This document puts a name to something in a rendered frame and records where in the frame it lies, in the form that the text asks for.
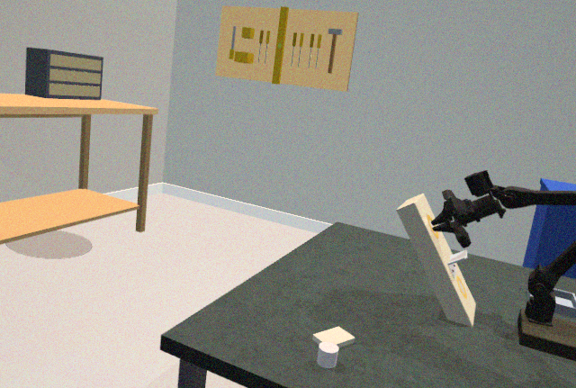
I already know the white square tray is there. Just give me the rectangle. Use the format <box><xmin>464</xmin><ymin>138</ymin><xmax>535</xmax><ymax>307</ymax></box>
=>
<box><xmin>526</xmin><ymin>286</ymin><xmax>576</xmax><ymax>318</ymax></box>

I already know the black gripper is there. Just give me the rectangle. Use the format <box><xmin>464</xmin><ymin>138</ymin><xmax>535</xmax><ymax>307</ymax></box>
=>
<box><xmin>431</xmin><ymin>190</ymin><xmax>482</xmax><ymax>248</ymax></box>

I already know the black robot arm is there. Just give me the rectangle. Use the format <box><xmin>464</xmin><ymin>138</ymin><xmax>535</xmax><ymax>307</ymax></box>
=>
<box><xmin>444</xmin><ymin>170</ymin><xmax>576</xmax><ymax>326</ymax></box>

